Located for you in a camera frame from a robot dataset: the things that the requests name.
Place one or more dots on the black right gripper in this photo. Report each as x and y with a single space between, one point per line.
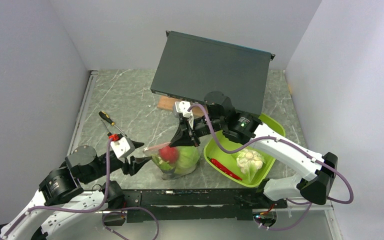
183 136

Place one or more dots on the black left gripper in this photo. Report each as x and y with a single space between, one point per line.
136 164

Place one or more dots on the green cabbage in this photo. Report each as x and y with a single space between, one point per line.
188 157

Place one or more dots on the red tomato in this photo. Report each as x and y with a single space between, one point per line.
169 154

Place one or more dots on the clear zip top bag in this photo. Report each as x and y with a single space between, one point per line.
153 150

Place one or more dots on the green celery stalks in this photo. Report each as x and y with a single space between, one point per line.
164 166

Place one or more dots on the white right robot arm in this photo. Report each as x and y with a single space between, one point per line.
314 172

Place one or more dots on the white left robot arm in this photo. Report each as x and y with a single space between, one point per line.
79 187

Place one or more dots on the green plastic tray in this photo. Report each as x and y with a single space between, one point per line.
211 150

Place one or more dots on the black yellow screwdriver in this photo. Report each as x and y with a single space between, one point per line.
105 117
108 132

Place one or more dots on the wooden block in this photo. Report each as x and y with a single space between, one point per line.
167 103

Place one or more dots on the long red chili pepper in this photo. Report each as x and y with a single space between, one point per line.
224 169

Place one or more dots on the white cauliflower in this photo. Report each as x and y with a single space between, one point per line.
249 162

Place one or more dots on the dark rack server chassis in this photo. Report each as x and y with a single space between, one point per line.
191 66

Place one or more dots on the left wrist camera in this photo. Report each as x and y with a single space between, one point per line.
121 146

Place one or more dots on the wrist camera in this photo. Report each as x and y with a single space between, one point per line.
182 109
121 146

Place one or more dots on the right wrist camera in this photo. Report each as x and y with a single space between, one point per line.
182 109

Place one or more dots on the aluminium rail left edge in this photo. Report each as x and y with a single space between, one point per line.
82 112

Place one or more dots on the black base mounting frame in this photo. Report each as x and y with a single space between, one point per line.
192 204

